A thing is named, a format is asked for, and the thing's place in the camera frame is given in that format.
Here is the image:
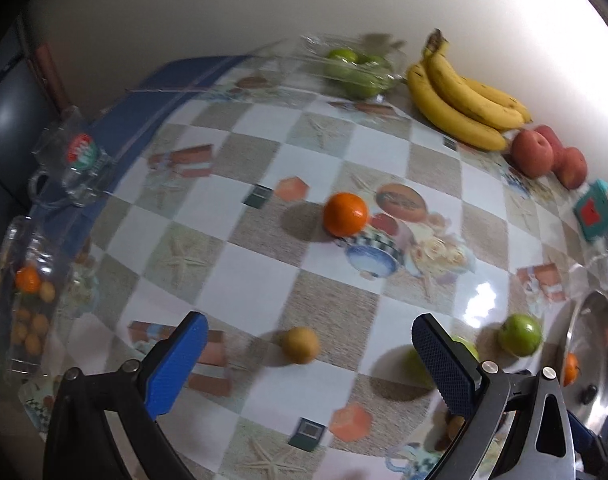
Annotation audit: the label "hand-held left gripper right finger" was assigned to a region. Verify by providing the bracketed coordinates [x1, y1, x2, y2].
[411, 313, 577, 480]

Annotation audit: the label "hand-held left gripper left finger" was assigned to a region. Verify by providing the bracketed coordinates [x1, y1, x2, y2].
[44, 311, 209, 480]

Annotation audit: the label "green oval fruit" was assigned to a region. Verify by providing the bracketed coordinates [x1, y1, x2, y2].
[498, 314, 543, 358]
[403, 336, 480, 391]

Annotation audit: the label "small tan longan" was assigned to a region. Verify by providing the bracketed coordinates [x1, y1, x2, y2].
[282, 327, 319, 365]
[444, 412, 467, 448]

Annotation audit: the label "orange tangerine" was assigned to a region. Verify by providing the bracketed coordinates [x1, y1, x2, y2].
[563, 352, 581, 387]
[323, 192, 369, 237]

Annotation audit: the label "round stainless steel pan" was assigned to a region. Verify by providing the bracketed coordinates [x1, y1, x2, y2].
[554, 240, 608, 441]

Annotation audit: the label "clear glass jar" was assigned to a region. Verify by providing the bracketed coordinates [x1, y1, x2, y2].
[0, 215, 92, 376]

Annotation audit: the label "teal plastic box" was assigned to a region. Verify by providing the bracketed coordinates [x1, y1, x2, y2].
[573, 180, 608, 243]

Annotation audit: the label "clear glass mug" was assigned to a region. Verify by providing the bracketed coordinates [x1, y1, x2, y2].
[28, 110, 115, 208]

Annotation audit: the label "red apples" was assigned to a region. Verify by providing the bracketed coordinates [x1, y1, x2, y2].
[511, 130, 555, 179]

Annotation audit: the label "red apple right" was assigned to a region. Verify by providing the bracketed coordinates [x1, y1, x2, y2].
[555, 147, 588, 190]

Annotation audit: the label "red apple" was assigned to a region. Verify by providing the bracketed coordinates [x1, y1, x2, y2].
[534, 125, 565, 161]
[555, 147, 588, 190]

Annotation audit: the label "red apple middle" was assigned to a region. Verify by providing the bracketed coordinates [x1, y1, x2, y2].
[534, 125, 565, 161]

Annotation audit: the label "yellow banana bunch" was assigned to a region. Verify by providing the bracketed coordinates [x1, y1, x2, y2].
[406, 29, 533, 152]

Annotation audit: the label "clear bag of green fruit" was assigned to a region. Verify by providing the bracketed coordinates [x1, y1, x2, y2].
[301, 34, 407, 100]

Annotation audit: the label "brown wooden post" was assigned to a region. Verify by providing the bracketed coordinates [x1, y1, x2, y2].
[34, 42, 72, 111]

